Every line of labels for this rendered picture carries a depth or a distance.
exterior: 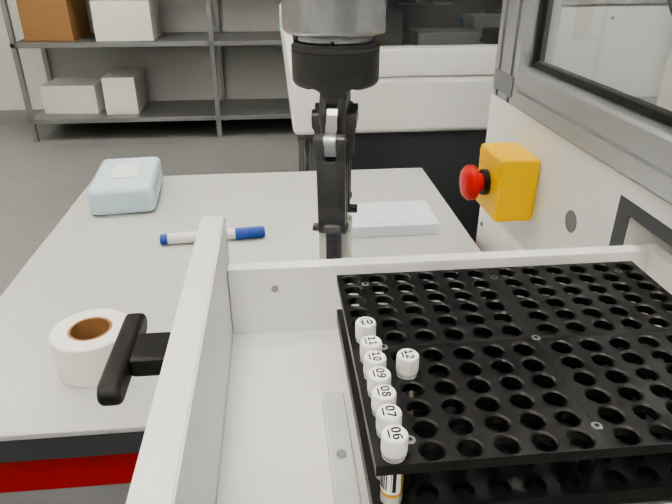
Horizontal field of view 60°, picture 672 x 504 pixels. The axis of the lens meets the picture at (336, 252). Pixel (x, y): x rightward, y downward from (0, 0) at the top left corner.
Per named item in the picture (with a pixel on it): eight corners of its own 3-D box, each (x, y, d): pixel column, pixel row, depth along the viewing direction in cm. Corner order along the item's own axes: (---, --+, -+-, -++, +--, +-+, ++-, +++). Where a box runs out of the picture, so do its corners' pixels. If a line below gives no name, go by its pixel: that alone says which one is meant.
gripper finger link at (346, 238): (350, 224, 56) (350, 227, 55) (350, 287, 59) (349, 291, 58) (319, 223, 56) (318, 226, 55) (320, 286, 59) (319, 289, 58)
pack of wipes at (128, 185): (157, 213, 87) (152, 184, 85) (89, 218, 85) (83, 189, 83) (164, 179, 100) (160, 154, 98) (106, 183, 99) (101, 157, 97)
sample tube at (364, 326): (352, 378, 37) (353, 316, 35) (370, 375, 37) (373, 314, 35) (356, 391, 36) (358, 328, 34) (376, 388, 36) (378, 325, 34)
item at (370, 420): (375, 476, 26) (376, 466, 26) (336, 282, 42) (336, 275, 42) (415, 473, 27) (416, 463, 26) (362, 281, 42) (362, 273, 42)
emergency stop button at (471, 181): (465, 205, 65) (468, 171, 63) (455, 192, 68) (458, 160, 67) (491, 204, 65) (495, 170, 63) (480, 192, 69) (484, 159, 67)
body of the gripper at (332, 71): (379, 44, 45) (375, 159, 49) (380, 31, 52) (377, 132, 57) (283, 43, 46) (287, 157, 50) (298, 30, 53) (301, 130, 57)
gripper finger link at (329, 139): (349, 88, 50) (344, 93, 45) (348, 148, 52) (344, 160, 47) (321, 87, 50) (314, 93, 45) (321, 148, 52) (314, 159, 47)
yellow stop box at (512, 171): (487, 224, 64) (496, 161, 61) (468, 199, 71) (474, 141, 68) (532, 222, 65) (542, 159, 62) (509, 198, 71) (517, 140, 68)
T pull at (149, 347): (98, 412, 30) (93, 390, 29) (129, 328, 36) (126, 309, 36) (170, 407, 30) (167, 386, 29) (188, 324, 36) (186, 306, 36)
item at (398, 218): (347, 238, 79) (348, 227, 79) (340, 213, 87) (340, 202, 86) (439, 234, 81) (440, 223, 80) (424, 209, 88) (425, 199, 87)
